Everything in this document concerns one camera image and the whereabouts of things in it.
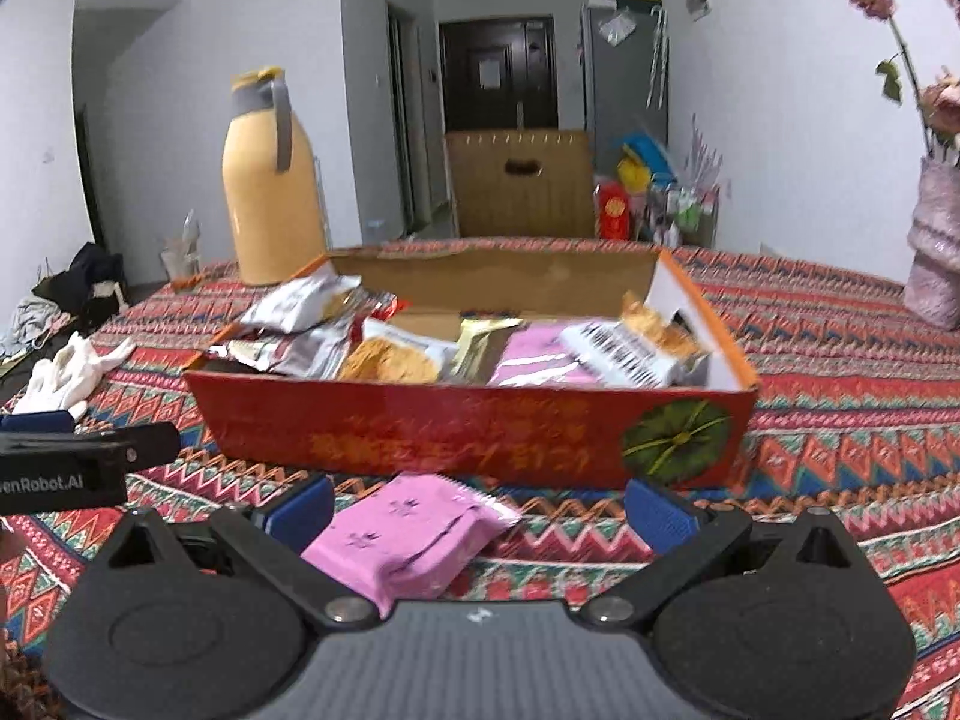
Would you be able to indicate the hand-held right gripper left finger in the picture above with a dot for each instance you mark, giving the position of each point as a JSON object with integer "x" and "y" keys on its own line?
{"x": 300, "y": 514}

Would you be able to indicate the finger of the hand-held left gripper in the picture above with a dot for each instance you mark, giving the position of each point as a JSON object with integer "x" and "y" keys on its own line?
{"x": 90, "y": 444}
{"x": 34, "y": 422}

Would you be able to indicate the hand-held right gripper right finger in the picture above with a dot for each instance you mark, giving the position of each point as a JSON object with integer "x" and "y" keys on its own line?
{"x": 656, "y": 516}

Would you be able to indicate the pink snack packet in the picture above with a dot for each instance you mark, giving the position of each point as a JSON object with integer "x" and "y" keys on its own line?
{"x": 529, "y": 361}
{"x": 405, "y": 540}

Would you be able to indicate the white snack packet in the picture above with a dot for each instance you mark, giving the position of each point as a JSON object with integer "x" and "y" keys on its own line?
{"x": 637, "y": 358}

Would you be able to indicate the long silver red-edged snack packet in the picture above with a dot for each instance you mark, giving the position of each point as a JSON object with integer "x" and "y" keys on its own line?
{"x": 285, "y": 350}

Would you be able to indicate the red cardboard box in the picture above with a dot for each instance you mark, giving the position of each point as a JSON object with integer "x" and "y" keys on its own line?
{"x": 450, "y": 427}

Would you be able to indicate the gold snack packet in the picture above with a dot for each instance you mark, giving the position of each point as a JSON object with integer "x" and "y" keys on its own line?
{"x": 480, "y": 346}
{"x": 664, "y": 328}

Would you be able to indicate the white cotton glove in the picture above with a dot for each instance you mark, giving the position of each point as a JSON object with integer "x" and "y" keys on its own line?
{"x": 67, "y": 375}

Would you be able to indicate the grey cloth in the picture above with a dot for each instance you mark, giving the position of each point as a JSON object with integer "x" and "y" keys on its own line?
{"x": 34, "y": 322}

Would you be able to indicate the dark clothes heap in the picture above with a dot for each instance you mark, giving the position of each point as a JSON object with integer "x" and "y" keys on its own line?
{"x": 82, "y": 281}

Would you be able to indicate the glass cup with straw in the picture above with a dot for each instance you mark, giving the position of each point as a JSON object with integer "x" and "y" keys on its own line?
{"x": 180, "y": 262}

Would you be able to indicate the red gift bag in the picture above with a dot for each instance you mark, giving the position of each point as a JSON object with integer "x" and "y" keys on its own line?
{"x": 613, "y": 211}

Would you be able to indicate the yellow thermos jug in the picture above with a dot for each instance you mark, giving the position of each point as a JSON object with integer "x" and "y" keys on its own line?
{"x": 270, "y": 187}

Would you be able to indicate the blue and yellow bags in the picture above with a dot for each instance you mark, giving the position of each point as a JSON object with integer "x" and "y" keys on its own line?
{"x": 645, "y": 161}

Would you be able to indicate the purple decorative plant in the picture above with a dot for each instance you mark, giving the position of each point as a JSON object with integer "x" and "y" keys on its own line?
{"x": 703, "y": 150}

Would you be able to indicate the pink ceramic vase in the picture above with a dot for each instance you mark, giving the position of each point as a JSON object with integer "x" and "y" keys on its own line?
{"x": 937, "y": 240}

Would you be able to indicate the grey refrigerator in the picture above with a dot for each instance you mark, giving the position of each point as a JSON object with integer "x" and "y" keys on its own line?
{"x": 622, "y": 82}

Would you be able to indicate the hanging folded umbrella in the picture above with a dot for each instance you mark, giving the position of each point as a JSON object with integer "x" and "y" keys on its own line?
{"x": 658, "y": 56}

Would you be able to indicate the dark entrance door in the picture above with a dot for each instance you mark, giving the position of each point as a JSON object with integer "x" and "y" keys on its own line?
{"x": 499, "y": 75}

